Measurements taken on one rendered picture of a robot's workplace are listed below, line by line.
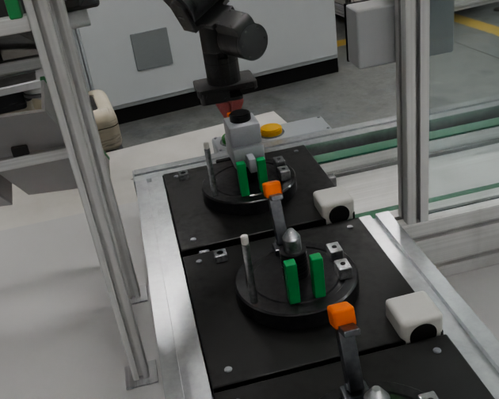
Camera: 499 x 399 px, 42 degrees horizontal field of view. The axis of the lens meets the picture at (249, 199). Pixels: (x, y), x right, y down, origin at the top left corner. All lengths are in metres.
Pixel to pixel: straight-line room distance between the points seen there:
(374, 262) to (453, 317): 0.12
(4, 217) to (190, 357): 0.70
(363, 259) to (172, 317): 0.24
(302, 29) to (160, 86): 0.96
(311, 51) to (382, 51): 3.50
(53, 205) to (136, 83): 2.74
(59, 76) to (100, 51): 3.28
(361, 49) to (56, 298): 0.58
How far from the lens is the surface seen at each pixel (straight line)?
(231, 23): 1.02
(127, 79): 3.99
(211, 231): 0.88
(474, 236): 0.93
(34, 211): 1.30
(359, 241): 0.82
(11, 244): 1.22
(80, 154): 0.68
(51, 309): 1.01
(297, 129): 1.18
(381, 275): 0.76
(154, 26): 3.95
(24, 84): 1.45
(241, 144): 0.90
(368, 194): 1.04
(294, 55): 4.25
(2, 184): 1.03
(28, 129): 0.82
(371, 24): 0.78
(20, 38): 0.76
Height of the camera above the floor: 1.42
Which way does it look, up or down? 29 degrees down
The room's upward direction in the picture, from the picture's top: 8 degrees counter-clockwise
